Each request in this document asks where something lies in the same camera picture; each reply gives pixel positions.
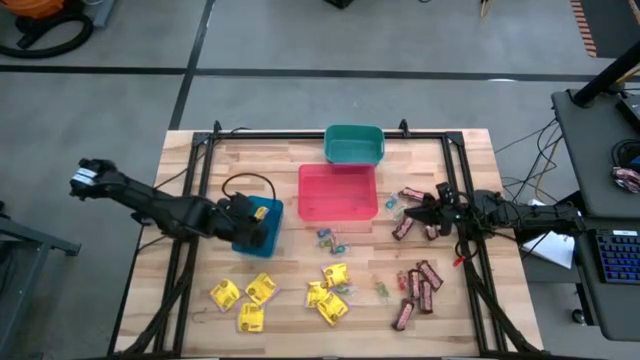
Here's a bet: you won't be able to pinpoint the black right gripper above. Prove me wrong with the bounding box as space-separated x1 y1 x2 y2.
403 192 474 239

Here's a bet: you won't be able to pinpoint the pink brown candy wrappers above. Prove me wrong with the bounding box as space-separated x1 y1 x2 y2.
610 166 640 195

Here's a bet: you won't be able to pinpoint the blue plastic bin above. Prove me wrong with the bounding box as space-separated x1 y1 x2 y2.
231 194 285 259

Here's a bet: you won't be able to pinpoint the pink plastic bin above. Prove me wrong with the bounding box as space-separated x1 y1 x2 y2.
297 163 380 222

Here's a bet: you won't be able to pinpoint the green plastic bin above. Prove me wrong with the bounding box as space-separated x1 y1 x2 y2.
323 124 386 166

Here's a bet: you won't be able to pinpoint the white paper sheet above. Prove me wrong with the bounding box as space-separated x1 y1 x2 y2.
520 198 577 270

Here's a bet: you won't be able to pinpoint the grey desk top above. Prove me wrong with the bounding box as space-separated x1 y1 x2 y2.
568 215 640 343
551 88 640 220

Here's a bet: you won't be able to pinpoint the black backlit keyboard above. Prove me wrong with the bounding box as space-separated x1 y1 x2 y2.
593 228 640 285

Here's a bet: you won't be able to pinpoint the grey metal stand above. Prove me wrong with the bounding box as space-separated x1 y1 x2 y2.
0 199 83 360

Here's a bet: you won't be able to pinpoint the orange black striped strip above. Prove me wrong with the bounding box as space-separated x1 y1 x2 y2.
569 0 599 58

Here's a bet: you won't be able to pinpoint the dark floor mat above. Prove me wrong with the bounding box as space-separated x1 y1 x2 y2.
579 0 640 59

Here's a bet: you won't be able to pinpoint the orange vacuum cleaner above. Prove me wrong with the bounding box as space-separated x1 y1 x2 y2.
0 0 66 21

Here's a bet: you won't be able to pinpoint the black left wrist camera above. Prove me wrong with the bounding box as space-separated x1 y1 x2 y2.
228 192 257 217

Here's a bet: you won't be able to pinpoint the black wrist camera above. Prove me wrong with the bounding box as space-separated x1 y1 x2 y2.
435 182 457 203
228 192 257 217

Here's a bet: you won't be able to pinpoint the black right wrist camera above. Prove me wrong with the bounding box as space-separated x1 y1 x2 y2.
435 182 457 203

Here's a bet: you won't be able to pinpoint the black left camera cable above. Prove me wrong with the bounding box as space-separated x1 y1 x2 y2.
221 172 278 202

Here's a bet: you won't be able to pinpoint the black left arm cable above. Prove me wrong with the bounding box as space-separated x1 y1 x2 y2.
152 125 251 194

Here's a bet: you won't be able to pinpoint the black aluminium table frame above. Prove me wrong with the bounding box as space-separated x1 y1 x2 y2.
113 118 542 360

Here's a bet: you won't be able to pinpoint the black floor cables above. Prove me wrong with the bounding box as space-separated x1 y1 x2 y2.
493 117 564 204

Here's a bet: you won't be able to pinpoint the black coiled cable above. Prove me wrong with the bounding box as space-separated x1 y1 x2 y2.
610 138 640 170

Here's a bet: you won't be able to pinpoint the black vacuum hose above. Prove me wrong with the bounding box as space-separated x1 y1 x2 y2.
0 10 95 60

